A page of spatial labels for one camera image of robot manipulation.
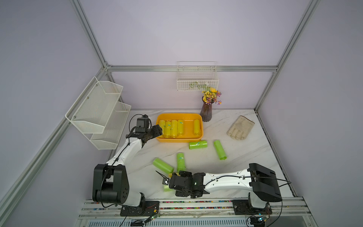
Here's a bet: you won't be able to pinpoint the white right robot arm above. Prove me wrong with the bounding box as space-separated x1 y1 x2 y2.
163 163 283 209

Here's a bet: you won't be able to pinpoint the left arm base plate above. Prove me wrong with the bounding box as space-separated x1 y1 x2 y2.
120 201 160 217

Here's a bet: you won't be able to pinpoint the yellow purple artificial flowers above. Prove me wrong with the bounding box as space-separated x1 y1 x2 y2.
202 88 222 105

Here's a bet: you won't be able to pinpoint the cream work glove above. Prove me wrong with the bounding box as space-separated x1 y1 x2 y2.
227 115 255 141

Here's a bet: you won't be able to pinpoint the light green trash bag roll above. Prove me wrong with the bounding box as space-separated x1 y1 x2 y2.
164 185 173 192

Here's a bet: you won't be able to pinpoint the orange plastic storage box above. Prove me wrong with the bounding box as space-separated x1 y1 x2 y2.
156 113 204 143

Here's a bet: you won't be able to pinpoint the purple glass vase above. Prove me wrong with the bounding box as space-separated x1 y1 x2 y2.
200 98 213 122

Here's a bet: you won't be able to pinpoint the aluminium corner frame post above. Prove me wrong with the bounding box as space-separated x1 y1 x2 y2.
254 0 320 113

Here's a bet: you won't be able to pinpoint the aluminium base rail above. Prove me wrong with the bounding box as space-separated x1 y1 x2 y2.
78 197 312 219

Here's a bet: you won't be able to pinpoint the white wire wall basket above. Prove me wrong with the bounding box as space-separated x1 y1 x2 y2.
177 61 219 91

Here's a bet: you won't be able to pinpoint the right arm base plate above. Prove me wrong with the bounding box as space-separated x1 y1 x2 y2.
232 199 272 215

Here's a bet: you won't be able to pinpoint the white mesh lower shelf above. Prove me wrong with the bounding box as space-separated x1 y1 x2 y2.
90 102 131 150

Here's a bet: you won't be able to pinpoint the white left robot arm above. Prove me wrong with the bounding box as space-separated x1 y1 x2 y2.
92 125 162 207

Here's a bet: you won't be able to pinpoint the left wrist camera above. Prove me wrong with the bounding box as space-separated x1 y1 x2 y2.
135 114 151 133

